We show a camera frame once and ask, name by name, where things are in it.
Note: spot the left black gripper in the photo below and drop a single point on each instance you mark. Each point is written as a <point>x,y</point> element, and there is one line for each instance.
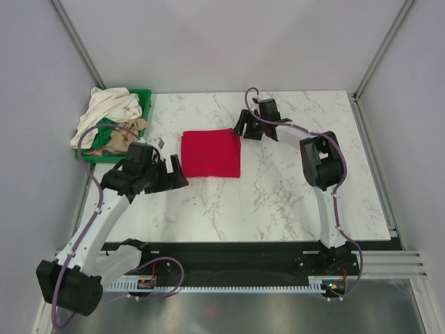
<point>170,180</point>

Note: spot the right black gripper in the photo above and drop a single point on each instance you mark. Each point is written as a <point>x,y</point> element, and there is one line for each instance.
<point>245,118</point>

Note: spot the red t shirt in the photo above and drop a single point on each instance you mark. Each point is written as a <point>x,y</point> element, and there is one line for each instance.
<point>211,153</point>

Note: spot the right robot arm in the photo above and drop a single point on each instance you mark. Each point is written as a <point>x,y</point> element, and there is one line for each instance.
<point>323,163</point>

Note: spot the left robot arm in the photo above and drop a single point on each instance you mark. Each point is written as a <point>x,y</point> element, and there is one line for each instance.
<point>76,278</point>

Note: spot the beige tan t shirt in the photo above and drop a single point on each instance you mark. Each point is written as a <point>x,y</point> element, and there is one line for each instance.
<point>121,139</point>

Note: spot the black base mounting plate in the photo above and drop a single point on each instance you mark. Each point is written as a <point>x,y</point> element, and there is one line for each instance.
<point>245,263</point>

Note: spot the green t shirt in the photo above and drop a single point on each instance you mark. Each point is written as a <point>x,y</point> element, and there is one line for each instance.
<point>103,135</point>

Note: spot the cream white t shirt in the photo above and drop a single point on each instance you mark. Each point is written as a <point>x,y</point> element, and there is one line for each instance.
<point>116,104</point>

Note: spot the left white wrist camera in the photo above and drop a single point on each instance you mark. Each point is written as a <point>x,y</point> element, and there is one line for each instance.
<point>157,143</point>

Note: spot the white slotted cable duct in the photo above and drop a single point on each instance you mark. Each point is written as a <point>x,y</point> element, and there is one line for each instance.
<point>139,285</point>

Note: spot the right aluminium frame post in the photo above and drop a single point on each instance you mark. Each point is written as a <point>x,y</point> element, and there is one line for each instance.
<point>383,48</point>

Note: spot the aluminium frame post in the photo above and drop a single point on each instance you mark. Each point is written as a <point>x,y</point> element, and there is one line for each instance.
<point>76,41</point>
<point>383,48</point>

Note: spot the left aluminium frame post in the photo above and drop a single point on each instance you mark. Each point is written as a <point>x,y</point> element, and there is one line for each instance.
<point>76,41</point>

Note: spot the aluminium front rail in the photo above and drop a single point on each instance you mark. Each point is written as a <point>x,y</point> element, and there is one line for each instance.
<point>389,262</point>

